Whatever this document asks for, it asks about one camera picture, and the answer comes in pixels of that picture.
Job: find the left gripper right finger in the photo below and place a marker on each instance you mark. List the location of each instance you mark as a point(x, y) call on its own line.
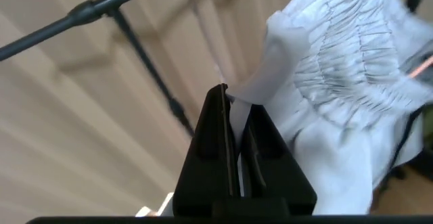
point(277, 183)

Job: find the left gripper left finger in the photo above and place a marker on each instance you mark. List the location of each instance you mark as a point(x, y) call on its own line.
point(206, 183)

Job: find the pale grey shorts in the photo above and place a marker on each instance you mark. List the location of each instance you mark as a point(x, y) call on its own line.
point(338, 55)

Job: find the black clothes rack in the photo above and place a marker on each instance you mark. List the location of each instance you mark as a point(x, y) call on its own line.
point(81, 13)

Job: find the beige curtain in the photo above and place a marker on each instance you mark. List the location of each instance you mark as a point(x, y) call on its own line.
point(84, 115)

